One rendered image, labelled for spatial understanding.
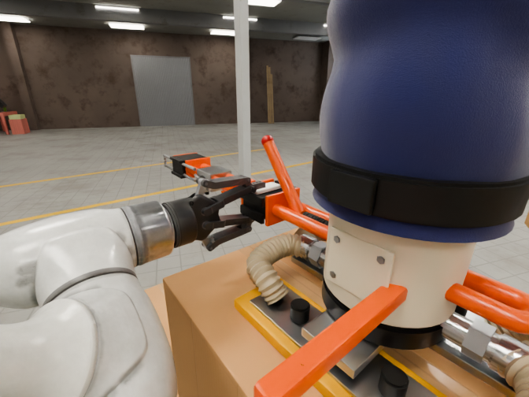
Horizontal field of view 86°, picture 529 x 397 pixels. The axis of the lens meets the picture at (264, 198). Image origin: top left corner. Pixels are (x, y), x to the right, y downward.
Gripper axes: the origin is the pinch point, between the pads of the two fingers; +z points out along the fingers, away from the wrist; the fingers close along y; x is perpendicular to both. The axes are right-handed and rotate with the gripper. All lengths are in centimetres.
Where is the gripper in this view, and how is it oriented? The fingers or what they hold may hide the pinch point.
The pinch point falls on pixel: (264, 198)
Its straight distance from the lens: 57.3
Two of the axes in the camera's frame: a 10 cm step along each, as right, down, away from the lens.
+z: 7.7, -2.2, 6.0
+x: 6.4, 2.7, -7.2
